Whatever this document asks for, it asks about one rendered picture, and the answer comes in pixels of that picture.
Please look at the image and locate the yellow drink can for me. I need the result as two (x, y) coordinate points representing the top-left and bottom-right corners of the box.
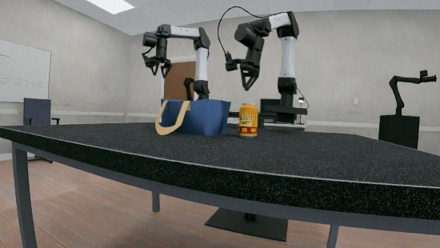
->
(238, 103), (258, 138)

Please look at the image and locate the blue canvas tote bag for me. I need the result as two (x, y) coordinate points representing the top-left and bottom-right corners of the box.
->
(155, 98), (231, 135)

